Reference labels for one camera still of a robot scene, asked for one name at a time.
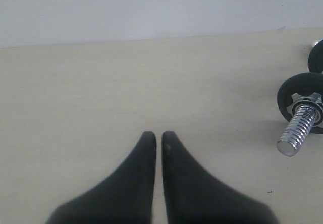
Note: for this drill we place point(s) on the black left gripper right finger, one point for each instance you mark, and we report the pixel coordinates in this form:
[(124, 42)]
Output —
[(193, 195)]

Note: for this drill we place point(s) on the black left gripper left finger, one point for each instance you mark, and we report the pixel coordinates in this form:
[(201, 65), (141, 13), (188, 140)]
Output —
[(125, 196)]

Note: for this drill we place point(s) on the chrome dumbbell bar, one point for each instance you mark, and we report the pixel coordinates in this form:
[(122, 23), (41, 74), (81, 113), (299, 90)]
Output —
[(290, 147)]

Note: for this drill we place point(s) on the chrome spinlock collar nut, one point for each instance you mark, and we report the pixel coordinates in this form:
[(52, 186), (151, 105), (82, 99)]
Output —
[(313, 100)]

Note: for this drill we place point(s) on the black near weight plate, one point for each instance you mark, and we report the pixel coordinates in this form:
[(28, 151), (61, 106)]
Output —
[(302, 123)]

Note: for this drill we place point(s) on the black weight plate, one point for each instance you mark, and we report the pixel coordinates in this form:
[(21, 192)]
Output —
[(302, 123), (315, 60)]

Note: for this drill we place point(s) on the black far weight plate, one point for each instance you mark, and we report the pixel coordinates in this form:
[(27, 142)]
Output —
[(315, 60)]

